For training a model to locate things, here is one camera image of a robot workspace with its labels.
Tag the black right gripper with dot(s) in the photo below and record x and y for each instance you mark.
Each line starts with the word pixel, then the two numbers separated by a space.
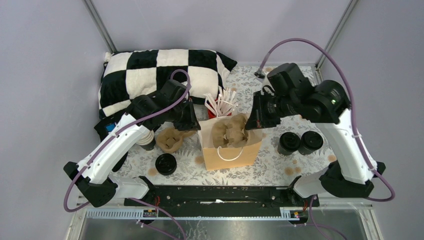
pixel 257 119

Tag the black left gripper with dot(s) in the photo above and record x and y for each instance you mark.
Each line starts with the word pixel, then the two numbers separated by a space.
pixel 192 122

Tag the brown paper bag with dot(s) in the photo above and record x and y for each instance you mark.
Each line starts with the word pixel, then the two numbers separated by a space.
pixel 229 157

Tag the black paper coffee cup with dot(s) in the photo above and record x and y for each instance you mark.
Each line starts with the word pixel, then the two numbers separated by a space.
pixel 288 143

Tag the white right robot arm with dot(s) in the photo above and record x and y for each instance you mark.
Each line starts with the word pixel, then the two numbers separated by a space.
pixel 329 108

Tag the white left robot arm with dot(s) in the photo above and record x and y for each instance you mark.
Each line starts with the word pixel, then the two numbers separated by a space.
pixel 91 175

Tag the red cup holder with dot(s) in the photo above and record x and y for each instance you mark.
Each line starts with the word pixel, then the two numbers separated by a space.
pixel 210 114

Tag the brown cardboard cup carrier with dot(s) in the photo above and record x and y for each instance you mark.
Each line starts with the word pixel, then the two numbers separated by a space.
pixel 171 140

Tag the stack of paper cups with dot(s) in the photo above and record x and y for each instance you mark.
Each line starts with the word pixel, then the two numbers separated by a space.
pixel 147 142

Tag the floral table mat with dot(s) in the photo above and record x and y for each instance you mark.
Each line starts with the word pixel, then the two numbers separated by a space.
pixel 269 169

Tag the stack of black lids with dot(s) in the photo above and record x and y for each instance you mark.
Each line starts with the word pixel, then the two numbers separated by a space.
pixel 166 164

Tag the black white checkered pillow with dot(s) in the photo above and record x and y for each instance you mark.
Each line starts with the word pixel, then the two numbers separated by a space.
pixel 129 74

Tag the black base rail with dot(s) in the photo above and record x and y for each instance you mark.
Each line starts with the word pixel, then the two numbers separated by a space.
pixel 225 201

